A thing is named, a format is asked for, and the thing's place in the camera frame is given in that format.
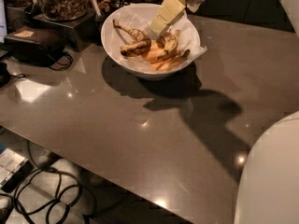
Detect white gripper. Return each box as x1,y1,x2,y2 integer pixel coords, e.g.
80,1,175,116
149,0,206,35

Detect spotted brown banana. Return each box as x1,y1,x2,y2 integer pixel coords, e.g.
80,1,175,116
113,19,151,57
156,30,180,60

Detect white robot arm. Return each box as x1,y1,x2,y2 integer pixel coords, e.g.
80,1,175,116
149,17,299,224

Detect lower yellow banana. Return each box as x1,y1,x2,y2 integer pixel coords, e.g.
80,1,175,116
151,49,190,71

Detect yellow banana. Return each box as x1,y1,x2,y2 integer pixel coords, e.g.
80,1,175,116
141,40,182,63
151,49,190,71

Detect upper yellow banana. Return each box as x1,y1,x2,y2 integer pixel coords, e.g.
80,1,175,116
141,40,182,63

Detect white ceramic bowl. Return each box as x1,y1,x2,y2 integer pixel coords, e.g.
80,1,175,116
100,3,202,81

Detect dark metal jar stand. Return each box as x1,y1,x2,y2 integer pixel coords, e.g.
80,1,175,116
34,10,98,51

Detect glass jar of nuts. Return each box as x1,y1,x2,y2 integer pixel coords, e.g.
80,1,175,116
37,0,89,21

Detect black box device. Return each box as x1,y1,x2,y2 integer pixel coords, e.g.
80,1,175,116
4,26,64,67

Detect monitor screen edge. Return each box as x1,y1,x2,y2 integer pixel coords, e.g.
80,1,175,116
0,0,7,45

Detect white power strip box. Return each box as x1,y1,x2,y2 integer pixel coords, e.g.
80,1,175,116
0,148,28,192

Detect black cable on table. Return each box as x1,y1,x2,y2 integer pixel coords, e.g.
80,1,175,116
48,51,75,72

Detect black floor cables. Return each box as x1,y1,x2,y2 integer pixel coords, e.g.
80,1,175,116
0,140,132,224

